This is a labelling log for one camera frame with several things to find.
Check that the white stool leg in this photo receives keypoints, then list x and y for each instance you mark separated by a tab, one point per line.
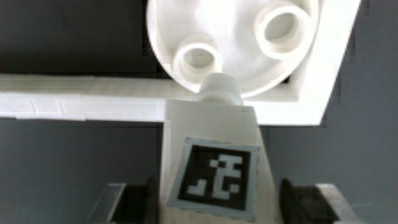
217	189

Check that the white round stool seat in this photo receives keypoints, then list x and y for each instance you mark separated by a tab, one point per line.
242	37

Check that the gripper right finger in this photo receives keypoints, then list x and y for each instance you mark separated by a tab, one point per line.
313	205

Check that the white L-shaped obstacle fence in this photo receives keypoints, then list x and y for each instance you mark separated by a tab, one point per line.
127	99

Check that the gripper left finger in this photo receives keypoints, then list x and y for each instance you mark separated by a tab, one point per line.
127	204

